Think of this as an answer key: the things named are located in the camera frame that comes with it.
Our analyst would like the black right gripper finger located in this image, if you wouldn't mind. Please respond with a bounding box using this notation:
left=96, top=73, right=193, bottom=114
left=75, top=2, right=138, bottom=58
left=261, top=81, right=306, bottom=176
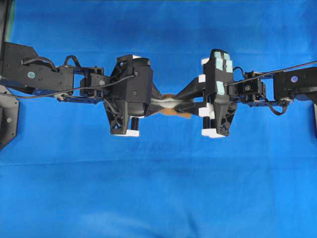
left=174, top=77, right=206, bottom=100
left=174, top=102, right=206, bottom=117

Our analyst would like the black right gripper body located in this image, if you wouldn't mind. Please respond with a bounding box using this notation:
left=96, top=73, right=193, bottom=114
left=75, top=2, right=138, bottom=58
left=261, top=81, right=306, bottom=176
left=201, top=59, right=237, bottom=138

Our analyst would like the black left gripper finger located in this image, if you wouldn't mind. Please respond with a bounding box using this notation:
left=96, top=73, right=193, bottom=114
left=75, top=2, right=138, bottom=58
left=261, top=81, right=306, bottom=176
left=146, top=102, right=164, bottom=117
left=147, top=81, right=163, bottom=101

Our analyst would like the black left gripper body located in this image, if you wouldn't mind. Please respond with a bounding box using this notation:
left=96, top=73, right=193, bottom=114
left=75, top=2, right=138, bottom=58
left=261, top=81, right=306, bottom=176
left=103, top=54, right=149, bottom=137

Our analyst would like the grey brown sponge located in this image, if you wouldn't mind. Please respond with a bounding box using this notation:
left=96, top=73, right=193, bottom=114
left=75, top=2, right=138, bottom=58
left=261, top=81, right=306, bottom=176
left=151, top=94, right=193, bottom=119

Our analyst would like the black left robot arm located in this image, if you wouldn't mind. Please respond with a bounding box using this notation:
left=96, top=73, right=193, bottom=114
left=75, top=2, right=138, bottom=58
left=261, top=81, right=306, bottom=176
left=0, top=42, right=163, bottom=137

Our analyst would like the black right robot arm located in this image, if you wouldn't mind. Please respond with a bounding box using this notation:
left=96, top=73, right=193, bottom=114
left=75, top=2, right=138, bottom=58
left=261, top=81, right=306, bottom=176
left=175, top=58, right=317, bottom=138

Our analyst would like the blue table cloth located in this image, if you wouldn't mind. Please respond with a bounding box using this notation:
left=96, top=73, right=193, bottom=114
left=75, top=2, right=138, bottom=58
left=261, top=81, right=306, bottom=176
left=0, top=0, right=317, bottom=238

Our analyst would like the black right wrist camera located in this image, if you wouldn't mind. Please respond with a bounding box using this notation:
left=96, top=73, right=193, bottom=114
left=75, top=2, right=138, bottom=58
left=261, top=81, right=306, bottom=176
left=204, top=49, right=233, bottom=104

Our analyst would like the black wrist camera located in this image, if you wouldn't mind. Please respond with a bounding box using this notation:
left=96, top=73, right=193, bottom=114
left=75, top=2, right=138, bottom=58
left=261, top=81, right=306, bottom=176
left=204, top=49, right=233, bottom=104
left=125, top=58, right=153, bottom=117

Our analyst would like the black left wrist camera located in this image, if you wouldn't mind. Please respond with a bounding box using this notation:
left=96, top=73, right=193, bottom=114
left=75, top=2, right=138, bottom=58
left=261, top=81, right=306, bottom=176
left=125, top=58, right=153, bottom=117

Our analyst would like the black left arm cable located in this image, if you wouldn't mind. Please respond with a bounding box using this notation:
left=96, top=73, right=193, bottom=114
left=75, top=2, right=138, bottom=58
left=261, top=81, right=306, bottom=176
left=0, top=72, right=139, bottom=100

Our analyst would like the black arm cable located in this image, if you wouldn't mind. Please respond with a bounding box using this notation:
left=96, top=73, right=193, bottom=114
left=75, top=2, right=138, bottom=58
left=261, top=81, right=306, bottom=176
left=0, top=72, right=139, bottom=100
left=224, top=60, right=317, bottom=87

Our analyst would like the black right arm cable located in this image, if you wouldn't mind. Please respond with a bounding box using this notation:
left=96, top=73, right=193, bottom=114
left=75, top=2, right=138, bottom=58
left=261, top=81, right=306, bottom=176
left=224, top=60, right=317, bottom=87

